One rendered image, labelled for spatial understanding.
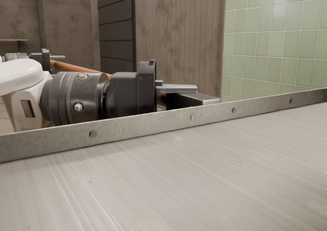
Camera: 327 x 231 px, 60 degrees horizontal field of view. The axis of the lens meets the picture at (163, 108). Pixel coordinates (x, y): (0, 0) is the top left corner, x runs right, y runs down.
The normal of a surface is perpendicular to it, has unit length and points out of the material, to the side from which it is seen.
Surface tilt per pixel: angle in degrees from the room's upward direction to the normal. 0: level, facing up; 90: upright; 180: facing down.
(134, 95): 90
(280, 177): 0
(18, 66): 19
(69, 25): 90
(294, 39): 90
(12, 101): 109
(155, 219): 0
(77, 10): 90
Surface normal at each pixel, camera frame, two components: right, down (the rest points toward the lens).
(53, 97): -0.05, -0.03
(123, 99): -0.07, 0.22
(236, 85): -0.86, 0.11
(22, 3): 0.50, 0.20
